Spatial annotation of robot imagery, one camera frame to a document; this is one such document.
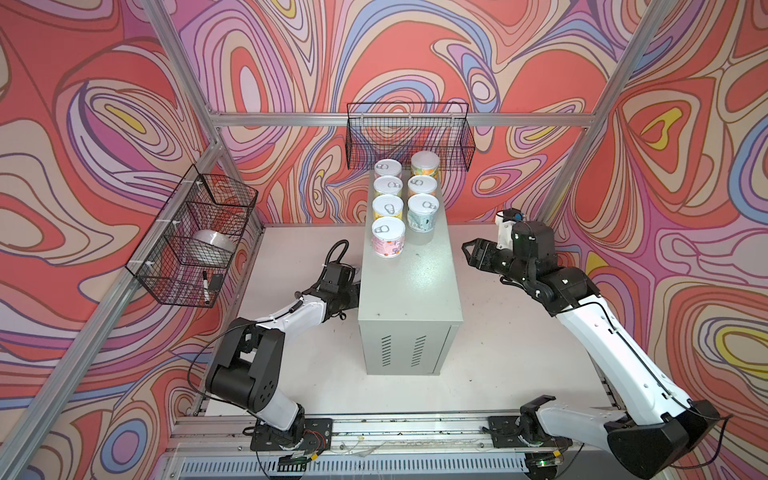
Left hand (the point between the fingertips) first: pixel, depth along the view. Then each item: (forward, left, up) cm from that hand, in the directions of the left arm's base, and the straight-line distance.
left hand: (356, 293), depth 94 cm
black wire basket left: (-5, +39, +25) cm, 47 cm away
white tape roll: (-2, +33, +26) cm, 42 cm away
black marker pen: (-10, +35, +20) cm, 41 cm away
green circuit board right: (-43, -46, -5) cm, 63 cm away
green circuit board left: (-44, +14, -8) cm, 46 cm away
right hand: (-4, -32, +24) cm, 40 cm away
